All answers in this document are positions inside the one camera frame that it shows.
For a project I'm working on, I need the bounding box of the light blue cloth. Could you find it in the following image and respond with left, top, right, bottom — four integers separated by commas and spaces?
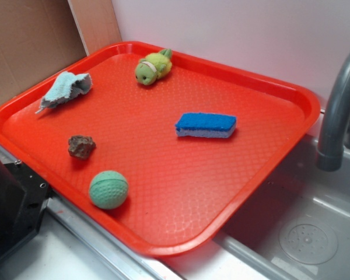
36, 71, 92, 114

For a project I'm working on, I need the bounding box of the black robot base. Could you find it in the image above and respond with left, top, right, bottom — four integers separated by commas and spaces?
0, 160, 50, 263

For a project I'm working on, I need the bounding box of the red plastic tray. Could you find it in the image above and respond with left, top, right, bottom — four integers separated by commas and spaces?
0, 42, 320, 257

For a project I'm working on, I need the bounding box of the blue sponge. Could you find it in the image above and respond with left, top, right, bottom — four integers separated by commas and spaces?
175, 113, 237, 139

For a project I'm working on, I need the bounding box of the green plush toy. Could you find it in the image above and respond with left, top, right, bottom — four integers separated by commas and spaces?
135, 48, 173, 86

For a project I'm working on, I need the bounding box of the green textured ball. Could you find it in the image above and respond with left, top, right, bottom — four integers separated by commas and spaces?
89, 170, 129, 210

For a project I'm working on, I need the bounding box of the brown rock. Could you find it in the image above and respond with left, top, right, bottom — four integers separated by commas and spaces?
68, 135, 96, 160

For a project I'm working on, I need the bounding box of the grey toy sink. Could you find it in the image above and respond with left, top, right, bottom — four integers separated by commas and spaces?
0, 124, 350, 279

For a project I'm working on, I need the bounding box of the grey faucet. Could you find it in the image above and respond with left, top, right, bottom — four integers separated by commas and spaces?
316, 54, 350, 172

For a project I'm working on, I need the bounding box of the brown cardboard panel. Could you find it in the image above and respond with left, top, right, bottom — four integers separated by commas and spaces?
0, 1, 121, 105

